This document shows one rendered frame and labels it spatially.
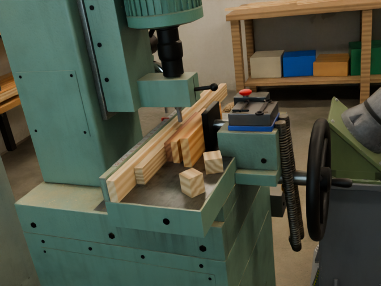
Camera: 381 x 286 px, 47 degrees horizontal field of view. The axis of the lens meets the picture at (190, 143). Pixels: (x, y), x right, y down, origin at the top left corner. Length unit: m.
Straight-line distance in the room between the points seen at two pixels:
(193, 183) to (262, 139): 0.21
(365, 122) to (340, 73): 2.33
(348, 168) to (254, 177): 0.64
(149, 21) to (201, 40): 3.57
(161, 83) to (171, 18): 0.17
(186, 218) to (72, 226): 0.40
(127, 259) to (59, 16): 0.59
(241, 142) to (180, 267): 0.32
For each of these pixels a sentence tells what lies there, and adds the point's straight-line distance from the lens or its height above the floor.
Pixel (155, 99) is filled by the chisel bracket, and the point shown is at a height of 1.02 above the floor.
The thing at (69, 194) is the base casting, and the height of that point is 0.80.
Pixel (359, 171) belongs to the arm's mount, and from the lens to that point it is 1.58.
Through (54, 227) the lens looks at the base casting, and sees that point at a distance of 1.19.
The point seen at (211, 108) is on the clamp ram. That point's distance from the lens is 1.04.
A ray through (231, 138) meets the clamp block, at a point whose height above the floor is 0.95.
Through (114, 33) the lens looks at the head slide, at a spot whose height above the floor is 1.19.
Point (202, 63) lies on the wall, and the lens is 4.58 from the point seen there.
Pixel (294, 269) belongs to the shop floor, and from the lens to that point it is 2.07.
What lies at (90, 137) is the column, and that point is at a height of 0.95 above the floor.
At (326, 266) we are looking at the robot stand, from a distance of 1.81.
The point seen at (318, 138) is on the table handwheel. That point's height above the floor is 0.94.
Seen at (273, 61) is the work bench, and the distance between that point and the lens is 3.94.
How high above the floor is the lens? 1.33
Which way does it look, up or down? 23 degrees down
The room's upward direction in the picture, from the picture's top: 8 degrees counter-clockwise
